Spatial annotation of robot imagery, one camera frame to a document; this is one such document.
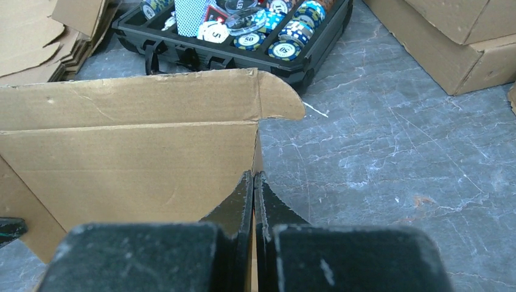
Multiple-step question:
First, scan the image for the stack of flat cardboard blanks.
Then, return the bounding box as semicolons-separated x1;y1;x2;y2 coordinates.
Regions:
1;1;120;86

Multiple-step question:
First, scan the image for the black poker chip case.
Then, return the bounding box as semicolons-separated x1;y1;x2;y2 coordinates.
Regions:
113;1;353;91

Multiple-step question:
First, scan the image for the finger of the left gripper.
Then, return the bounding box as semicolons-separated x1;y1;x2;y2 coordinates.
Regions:
0;217;27;248

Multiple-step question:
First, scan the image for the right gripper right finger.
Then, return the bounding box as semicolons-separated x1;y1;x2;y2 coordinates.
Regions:
254;172;453;291

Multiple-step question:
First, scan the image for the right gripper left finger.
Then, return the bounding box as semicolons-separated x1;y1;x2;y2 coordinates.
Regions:
38;171;253;291

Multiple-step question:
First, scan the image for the single folded cardboard box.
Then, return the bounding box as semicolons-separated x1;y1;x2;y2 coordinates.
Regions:
507;82;516;115

